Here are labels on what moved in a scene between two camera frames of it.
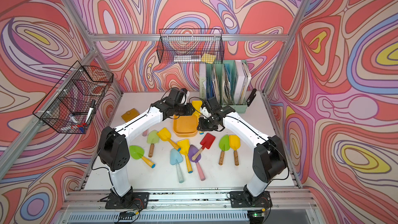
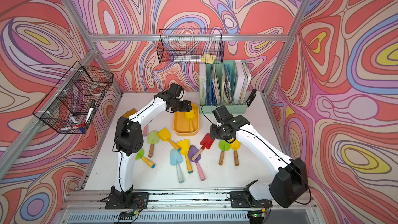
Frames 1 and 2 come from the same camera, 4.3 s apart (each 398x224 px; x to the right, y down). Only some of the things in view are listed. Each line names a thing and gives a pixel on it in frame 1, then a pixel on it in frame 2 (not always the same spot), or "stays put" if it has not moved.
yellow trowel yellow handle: [197, 105] to [190, 116]
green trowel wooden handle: [224, 145] stays put
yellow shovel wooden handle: [235, 144] stays put
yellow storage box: [185, 126] stays put
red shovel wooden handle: [206, 142] stays put
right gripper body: [208, 124] to [217, 132]
